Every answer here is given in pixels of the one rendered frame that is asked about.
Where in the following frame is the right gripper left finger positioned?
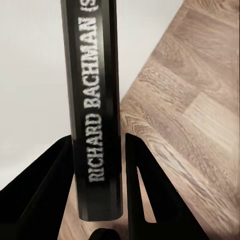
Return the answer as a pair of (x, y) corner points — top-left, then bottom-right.
(0, 134), (75, 240)

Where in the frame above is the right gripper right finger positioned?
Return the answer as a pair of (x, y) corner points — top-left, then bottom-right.
(125, 133), (210, 240)

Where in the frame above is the hardback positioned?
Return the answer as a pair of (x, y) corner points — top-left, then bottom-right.
(60, 0), (124, 222)

